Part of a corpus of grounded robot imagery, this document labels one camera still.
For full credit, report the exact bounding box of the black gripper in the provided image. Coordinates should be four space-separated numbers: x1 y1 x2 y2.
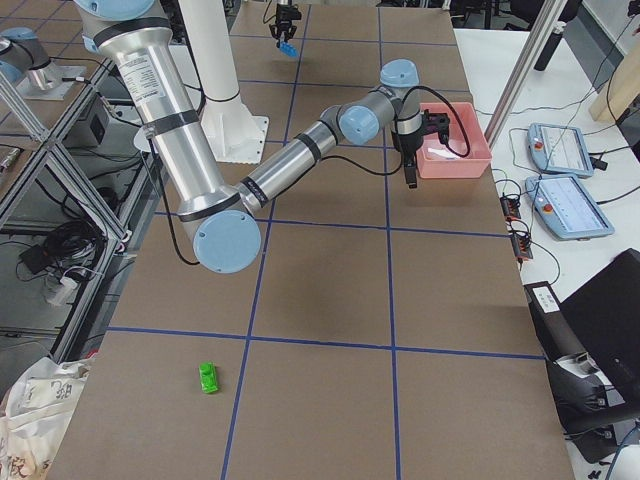
267 0 301 35
392 110 450 189

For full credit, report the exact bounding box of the long blue four-stud block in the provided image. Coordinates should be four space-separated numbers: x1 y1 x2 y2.
278 42 299 58

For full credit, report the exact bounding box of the green block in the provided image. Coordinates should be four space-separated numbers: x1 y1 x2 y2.
198 362 219 394

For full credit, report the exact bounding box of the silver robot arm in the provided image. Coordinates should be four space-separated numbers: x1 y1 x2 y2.
77 1 449 273

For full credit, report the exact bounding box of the pink plastic box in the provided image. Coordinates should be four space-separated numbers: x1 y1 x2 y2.
416 102 492 179

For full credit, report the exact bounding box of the black usb hub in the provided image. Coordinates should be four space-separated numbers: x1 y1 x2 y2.
500 195 521 222

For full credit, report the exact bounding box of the far teach pendant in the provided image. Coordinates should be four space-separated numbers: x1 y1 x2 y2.
527 123 594 178

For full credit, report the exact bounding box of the teach pendant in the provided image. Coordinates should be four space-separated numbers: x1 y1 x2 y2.
527 123 594 178
525 174 615 240

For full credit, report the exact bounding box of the near teach pendant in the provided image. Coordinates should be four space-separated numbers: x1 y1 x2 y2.
525 174 615 240

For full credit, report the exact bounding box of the white printed tote bag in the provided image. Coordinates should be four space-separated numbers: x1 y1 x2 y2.
1 358 95 479

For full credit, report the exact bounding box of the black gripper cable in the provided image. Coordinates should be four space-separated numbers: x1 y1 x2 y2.
164 85 474 266

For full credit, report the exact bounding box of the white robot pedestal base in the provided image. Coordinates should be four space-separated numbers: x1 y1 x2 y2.
179 0 269 164

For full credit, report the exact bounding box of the aluminium frame post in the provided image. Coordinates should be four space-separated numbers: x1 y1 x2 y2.
484 0 567 148

